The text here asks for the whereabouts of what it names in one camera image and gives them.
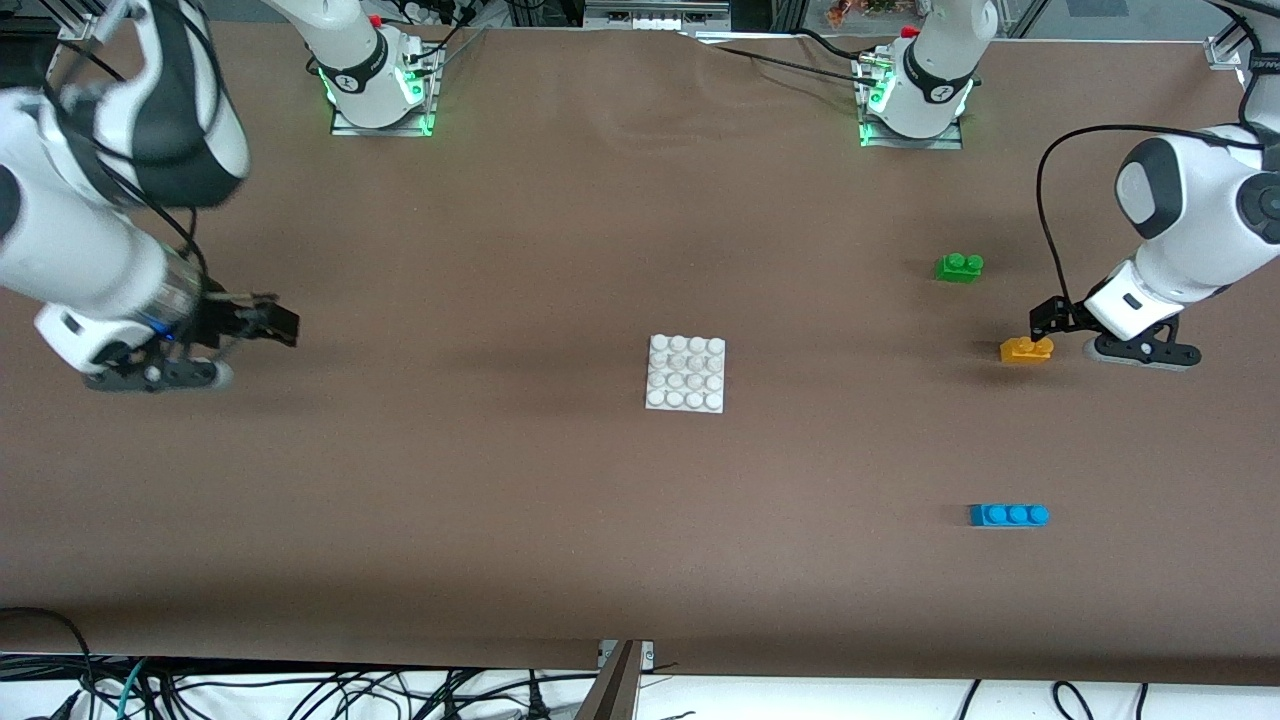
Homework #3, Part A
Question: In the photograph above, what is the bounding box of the dark metal bar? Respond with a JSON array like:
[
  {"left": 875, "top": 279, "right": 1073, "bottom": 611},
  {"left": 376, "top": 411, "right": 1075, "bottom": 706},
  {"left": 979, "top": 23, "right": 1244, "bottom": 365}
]
[{"left": 574, "top": 642, "right": 642, "bottom": 720}]

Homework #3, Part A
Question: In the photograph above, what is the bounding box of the brown table cover sheet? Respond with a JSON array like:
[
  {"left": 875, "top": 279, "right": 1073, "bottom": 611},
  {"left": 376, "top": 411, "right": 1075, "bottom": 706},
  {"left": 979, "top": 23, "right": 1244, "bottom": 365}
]
[{"left": 0, "top": 18, "right": 1280, "bottom": 689}]

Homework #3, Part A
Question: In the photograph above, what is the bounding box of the white studded base plate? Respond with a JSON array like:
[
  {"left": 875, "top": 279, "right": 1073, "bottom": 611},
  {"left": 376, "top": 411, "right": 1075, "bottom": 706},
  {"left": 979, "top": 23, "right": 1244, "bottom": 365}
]
[{"left": 645, "top": 334, "right": 727, "bottom": 414}]

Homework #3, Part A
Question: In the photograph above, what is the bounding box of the black looped floor cable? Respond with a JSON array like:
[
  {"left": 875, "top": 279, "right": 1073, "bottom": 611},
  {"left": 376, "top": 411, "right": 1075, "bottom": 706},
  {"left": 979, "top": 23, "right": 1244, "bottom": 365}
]
[{"left": 0, "top": 606, "right": 97, "bottom": 720}]

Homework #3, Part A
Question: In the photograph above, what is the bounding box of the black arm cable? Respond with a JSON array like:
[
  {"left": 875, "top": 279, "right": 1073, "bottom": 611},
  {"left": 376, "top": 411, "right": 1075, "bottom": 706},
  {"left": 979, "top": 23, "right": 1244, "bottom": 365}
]
[
  {"left": 40, "top": 30, "right": 213, "bottom": 293},
  {"left": 1035, "top": 124, "right": 1263, "bottom": 313}
]

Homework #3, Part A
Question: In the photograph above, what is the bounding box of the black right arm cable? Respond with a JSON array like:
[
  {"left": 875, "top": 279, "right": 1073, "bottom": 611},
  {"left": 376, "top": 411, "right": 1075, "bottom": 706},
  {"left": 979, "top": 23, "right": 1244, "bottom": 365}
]
[{"left": 40, "top": 30, "right": 213, "bottom": 293}]

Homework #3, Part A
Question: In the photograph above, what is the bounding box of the aluminium frame profile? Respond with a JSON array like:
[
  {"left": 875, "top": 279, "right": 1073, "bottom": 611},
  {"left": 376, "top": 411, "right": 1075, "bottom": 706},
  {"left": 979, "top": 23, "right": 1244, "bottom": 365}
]
[
  {"left": 1205, "top": 0, "right": 1280, "bottom": 71},
  {"left": 55, "top": 0, "right": 131, "bottom": 43}
]

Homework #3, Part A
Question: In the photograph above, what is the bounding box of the blue three-stud block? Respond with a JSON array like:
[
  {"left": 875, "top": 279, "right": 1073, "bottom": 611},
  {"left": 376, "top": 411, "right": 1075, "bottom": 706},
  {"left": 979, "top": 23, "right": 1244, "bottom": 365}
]
[{"left": 968, "top": 503, "right": 1051, "bottom": 529}]

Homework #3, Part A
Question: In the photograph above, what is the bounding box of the teal cable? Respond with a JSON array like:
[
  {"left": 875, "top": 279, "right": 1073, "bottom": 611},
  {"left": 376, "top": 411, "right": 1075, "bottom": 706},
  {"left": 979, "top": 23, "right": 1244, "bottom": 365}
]
[{"left": 114, "top": 657, "right": 152, "bottom": 720}]

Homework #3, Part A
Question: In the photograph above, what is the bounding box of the silver metal bracket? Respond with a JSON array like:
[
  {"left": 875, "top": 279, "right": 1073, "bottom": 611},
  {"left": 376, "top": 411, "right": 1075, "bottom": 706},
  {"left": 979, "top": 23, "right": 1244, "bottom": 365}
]
[{"left": 598, "top": 640, "right": 657, "bottom": 673}]

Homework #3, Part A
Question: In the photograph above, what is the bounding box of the white power strip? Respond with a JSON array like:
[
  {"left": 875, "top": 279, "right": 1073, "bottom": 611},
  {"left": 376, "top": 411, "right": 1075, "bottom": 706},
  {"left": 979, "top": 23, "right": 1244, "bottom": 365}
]
[{"left": 583, "top": 0, "right": 732, "bottom": 32}]

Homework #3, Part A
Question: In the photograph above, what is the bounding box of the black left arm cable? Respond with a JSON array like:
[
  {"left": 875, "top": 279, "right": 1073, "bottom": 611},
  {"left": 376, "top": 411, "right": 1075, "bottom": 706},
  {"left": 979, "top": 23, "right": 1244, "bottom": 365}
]
[{"left": 1035, "top": 124, "right": 1263, "bottom": 313}]

